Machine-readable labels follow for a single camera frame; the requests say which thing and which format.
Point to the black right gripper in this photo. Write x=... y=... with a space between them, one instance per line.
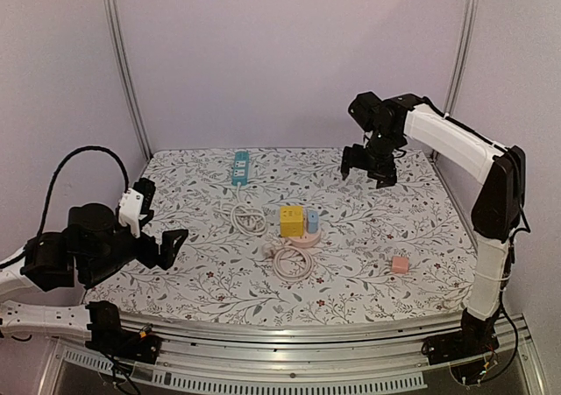
x=371 y=164

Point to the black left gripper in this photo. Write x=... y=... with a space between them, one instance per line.
x=167 y=253

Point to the blue plug adapter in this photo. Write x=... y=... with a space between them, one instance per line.
x=312 y=221

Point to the teal power strip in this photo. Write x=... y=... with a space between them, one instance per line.
x=240 y=169

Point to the yellow cube socket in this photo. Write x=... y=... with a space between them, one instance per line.
x=291 y=221

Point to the pink round power socket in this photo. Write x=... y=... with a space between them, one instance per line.
x=307 y=240

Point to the pink plug adapter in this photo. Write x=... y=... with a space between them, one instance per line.
x=399 y=265

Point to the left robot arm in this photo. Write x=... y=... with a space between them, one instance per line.
x=43 y=265

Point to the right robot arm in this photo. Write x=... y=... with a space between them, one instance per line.
x=497 y=215

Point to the floral patterned table mat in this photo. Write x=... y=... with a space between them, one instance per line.
x=235 y=269

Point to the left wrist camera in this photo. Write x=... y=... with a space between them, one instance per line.
x=129 y=211

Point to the right aluminium frame post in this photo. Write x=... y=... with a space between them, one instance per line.
x=469 y=20

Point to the aluminium frame post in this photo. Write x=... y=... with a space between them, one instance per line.
x=469 y=20
x=124 y=72

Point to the left aluminium frame post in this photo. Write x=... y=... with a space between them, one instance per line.
x=124 y=72

